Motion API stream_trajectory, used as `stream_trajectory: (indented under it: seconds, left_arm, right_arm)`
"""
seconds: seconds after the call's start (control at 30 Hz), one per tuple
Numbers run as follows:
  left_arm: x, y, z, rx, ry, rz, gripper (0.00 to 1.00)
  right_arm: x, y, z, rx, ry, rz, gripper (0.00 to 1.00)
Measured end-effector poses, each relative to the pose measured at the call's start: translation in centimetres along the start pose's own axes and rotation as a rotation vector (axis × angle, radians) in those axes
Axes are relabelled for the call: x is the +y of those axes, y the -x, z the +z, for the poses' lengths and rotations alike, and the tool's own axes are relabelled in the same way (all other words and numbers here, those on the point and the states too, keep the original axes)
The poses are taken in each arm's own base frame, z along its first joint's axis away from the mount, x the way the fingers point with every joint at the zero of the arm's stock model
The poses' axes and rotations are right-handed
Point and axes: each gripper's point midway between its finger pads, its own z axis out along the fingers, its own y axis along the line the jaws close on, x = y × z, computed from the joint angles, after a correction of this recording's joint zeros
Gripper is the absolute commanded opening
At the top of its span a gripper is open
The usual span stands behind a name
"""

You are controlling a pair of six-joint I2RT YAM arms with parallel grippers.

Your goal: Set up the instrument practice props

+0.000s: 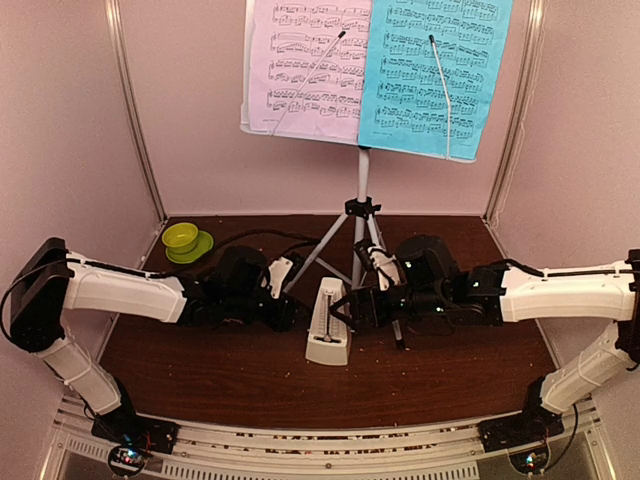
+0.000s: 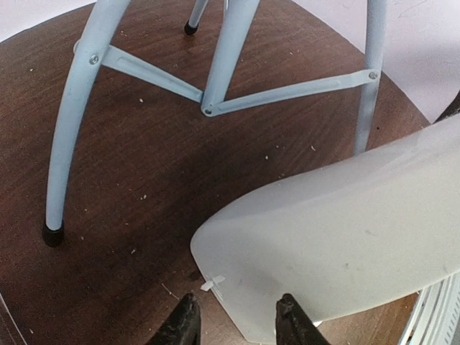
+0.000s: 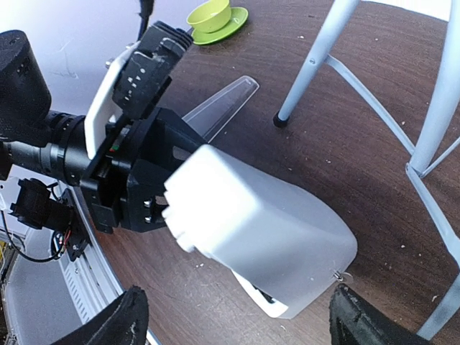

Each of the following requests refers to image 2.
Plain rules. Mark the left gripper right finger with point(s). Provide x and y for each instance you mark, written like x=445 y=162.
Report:
x=293 y=326

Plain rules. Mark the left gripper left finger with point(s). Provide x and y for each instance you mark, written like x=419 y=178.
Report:
x=182 y=326

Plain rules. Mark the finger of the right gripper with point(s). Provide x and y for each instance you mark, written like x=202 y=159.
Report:
x=451 y=110

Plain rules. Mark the white metronome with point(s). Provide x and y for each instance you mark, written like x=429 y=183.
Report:
x=341 y=239

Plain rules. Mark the white music stand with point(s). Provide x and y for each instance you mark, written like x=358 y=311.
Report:
x=94 y=50

